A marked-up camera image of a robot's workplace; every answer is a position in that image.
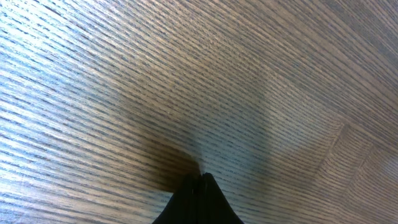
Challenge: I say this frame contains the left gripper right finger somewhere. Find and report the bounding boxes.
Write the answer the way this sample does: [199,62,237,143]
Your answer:
[200,173,243,224]

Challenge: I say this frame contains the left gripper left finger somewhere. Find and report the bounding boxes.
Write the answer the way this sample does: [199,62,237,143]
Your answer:
[152,174,200,224]

